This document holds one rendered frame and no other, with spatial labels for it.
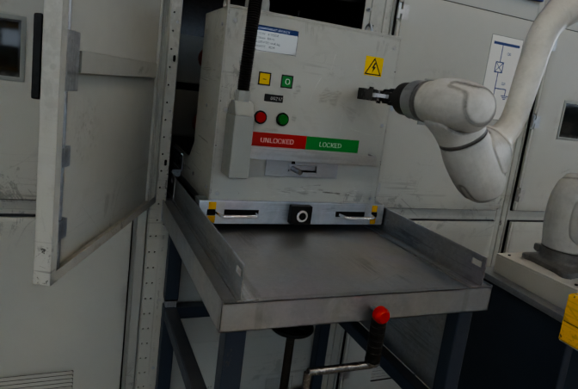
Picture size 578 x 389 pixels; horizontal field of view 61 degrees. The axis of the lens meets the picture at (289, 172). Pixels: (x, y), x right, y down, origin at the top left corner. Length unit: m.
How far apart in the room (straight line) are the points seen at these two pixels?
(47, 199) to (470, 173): 0.80
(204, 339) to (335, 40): 1.03
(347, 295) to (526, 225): 1.41
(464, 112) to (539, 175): 1.31
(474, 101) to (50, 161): 0.75
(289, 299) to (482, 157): 0.48
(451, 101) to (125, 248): 0.99
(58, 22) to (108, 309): 0.95
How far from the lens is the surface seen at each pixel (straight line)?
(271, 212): 1.28
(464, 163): 1.06
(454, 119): 0.99
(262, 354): 1.81
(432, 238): 1.29
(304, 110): 1.28
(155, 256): 1.55
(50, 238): 0.92
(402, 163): 1.78
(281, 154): 1.22
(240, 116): 1.10
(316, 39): 1.28
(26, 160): 1.45
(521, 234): 2.27
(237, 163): 1.11
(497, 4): 2.02
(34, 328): 1.60
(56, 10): 0.87
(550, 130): 2.25
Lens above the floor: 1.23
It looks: 10 degrees down
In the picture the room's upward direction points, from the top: 7 degrees clockwise
